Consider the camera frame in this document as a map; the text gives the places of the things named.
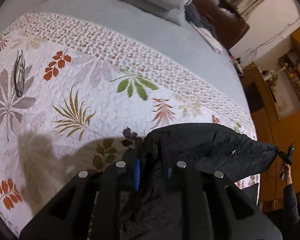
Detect dark clothes pile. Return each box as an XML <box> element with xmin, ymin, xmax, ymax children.
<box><xmin>185</xmin><ymin>4</ymin><xmax>218</xmax><ymax>41</ymax></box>

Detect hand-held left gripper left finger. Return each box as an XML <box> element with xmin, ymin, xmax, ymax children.
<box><xmin>19</xmin><ymin>154</ymin><xmax>142</xmax><ymax>240</ymax></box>

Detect wooden bookshelf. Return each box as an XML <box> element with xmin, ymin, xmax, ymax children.
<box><xmin>278</xmin><ymin>25</ymin><xmax>300</xmax><ymax>108</ymax></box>

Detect person's right hand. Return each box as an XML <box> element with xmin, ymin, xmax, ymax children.
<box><xmin>279</xmin><ymin>164</ymin><xmax>292</xmax><ymax>184</ymax></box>

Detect wooden cabinet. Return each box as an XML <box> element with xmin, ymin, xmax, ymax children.
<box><xmin>240</xmin><ymin>66</ymin><xmax>300</xmax><ymax>212</ymax></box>

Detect black pants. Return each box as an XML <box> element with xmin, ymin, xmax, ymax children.
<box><xmin>120</xmin><ymin>122</ymin><xmax>279</xmax><ymax>240</ymax></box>

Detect white wall cables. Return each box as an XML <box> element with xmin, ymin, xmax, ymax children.
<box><xmin>244</xmin><ymin>17</ymin><xmax>300</xmax><ymax>68</ymax></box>

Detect grey pillow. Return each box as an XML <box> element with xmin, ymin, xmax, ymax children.
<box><xmin>105</xmin><ymin>0</ymin><xmax>189</xmax><ymax>26</ymax></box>

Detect white cloth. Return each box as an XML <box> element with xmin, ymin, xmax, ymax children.
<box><xmin>195</xmin><ymin>27</ymin><xmax>223</xmax><ymax>54</ymax></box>

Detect person's right forearm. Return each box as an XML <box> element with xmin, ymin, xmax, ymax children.
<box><xmin>282</xmin><ymin>182</ymin><xmax>300</xmax><ymax>227</ymax></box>

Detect light blue bed sheet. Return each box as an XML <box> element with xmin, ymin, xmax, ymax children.
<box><xmin>0</xmin><ymin>0</ymin><xmax>253</xmax><ymax>120</ymax></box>

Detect white power strip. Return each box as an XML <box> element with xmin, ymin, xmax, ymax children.
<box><xmin>230</xmin><ymin>55</ymin><xmax>245</xmax><ymax>75</ymax></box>

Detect floral quilt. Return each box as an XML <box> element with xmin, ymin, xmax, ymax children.
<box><xmin>0</xmin><ymin>12</ymin><xmax>261</xmax><ymax>238</ymax></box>

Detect dark wooden headboard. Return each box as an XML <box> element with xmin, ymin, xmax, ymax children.
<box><xmin>190</xmin><ymin>0</ymin><xmax>250</xmax><ymax>51</ymax></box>

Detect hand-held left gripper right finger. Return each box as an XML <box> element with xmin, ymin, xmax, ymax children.
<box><xmin>159</xmin><ymin>139</ymin><xmax>283</xmax><ymax>240</ymax></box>

